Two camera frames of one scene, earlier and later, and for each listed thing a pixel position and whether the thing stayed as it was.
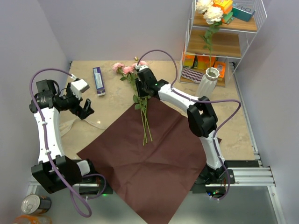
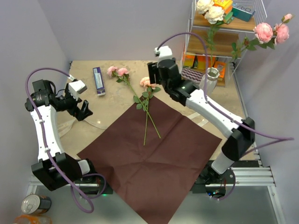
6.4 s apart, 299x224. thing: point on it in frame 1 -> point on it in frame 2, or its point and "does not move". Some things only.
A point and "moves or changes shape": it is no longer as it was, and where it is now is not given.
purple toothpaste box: (98, 81) does not move
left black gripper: (82, 113) does not move
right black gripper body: (141, 88) -> (167, 87)
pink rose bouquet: (140, 101) moves or changes shape
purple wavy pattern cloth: (191, 74) does not move
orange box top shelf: (226, 5) does not move
